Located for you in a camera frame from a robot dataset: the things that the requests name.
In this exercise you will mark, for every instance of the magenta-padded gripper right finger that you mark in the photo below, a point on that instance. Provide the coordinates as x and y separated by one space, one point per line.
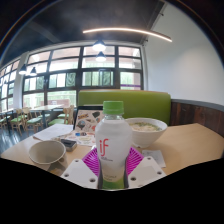
146 171

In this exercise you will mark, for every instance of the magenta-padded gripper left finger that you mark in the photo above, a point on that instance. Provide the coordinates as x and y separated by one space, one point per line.
78 173

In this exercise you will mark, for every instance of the green-capped clear drink bottle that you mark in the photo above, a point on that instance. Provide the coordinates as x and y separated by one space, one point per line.
113 140

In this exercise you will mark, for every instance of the small rectangular box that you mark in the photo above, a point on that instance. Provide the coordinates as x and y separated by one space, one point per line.
69 144

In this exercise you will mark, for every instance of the paper cup with yellow print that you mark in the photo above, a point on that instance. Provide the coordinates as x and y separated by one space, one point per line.
46 151

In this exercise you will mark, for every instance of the white paper sheet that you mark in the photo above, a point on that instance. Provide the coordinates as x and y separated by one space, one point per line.
53 131

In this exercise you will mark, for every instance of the sticker-covered laptop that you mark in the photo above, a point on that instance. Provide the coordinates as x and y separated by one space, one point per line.
86 120

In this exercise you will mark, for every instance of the green upholstered bench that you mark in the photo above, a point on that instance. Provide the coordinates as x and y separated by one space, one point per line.
143 103

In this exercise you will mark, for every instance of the group of wooden chairs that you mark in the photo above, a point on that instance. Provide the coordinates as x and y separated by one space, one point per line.
31 120

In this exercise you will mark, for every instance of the wooden dining table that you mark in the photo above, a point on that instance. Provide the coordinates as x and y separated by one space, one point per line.
46 107

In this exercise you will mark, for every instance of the curved linear ceiling light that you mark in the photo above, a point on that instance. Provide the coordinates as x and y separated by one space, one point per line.
130 30

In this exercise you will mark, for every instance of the black-framed window wall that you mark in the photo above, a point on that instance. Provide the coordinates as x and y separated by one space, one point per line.
66 78

